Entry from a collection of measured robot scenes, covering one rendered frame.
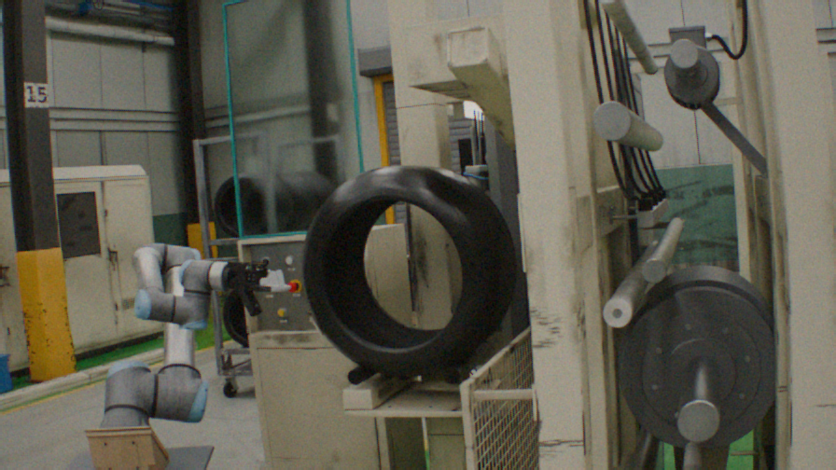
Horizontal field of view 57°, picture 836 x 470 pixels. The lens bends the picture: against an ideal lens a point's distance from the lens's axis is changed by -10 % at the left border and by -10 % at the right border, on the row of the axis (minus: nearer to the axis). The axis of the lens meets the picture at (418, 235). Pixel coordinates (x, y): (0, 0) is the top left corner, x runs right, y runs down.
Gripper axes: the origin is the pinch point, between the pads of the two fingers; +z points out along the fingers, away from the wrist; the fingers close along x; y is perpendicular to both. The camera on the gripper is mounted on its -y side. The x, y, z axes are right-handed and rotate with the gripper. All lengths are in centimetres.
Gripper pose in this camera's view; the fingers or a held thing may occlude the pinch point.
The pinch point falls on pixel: (286, 289)
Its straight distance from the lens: 253.5
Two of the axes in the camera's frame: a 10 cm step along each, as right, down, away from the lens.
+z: 9.4, 0.5, -3.3
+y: 0.3, -10.0, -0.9
